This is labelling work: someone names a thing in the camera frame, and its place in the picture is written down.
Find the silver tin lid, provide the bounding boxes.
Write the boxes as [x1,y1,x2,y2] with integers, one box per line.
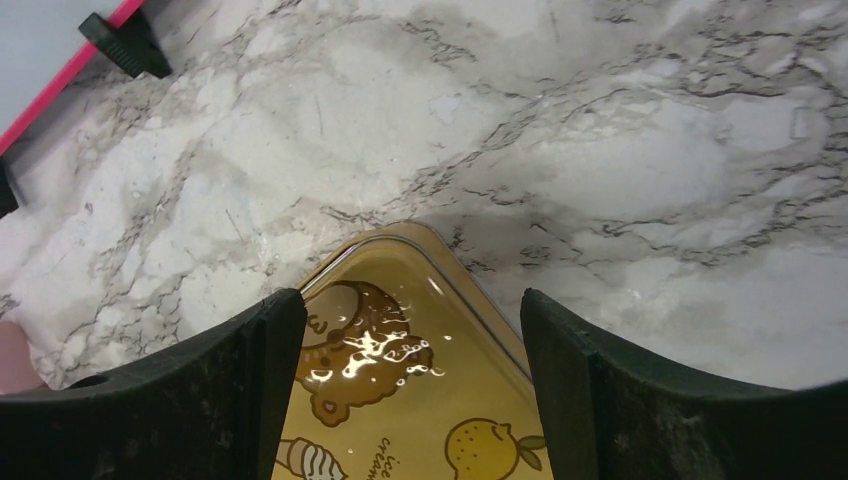
[273,222,552,479]

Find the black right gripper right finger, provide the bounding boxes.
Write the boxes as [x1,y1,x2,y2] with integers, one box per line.
[520,289,847,479]

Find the pink tongs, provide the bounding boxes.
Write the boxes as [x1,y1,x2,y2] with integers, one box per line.
[0,322,47,395]

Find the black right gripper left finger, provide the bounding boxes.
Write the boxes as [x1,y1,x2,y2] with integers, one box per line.
[1,289,307,479]

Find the pink framed whiteboard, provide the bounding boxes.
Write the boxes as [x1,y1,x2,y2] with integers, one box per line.
[1,0,172,152]

